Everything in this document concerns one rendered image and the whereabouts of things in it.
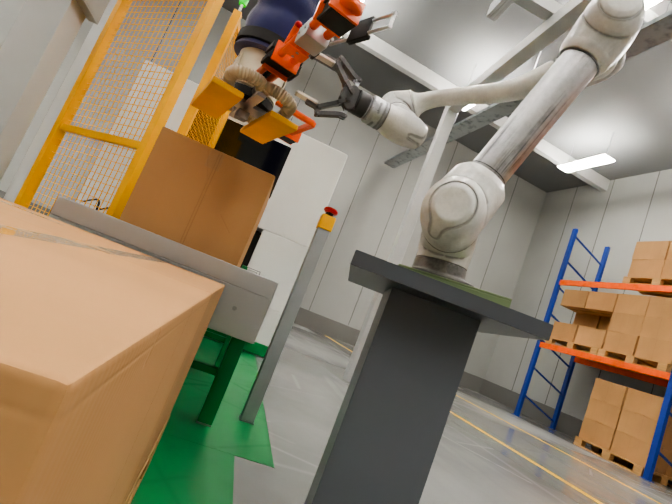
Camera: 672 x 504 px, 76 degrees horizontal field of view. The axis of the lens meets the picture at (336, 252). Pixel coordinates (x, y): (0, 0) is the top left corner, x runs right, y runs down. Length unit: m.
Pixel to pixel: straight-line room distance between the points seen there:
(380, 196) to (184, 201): 9.94
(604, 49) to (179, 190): 1.26
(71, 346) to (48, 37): 2.33
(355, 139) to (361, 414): 10.38
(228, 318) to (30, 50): 1.58
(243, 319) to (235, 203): 0.39
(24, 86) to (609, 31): 2.19
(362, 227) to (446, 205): 9.99
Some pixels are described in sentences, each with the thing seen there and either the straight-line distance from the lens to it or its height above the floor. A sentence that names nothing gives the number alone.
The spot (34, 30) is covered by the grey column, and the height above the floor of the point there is 1.25.
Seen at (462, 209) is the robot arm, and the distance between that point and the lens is 1.03.
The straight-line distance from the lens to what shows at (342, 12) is 1.01.
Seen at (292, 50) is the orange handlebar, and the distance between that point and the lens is 1.24.
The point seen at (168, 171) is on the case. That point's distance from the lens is 1.53.
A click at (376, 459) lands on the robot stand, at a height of 0.28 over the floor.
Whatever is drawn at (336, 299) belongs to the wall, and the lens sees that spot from 10.78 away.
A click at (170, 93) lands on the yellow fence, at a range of 2.35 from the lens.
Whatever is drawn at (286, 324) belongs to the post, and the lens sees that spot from 1.98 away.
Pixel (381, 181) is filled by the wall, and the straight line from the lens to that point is 11.35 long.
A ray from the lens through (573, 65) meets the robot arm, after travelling 1.28.
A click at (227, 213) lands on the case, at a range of 1.49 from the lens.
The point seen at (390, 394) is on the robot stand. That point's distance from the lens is 1.18.
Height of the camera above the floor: 0.59
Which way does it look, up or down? 8 degrees up
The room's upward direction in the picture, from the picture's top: 22 degrees clockwise
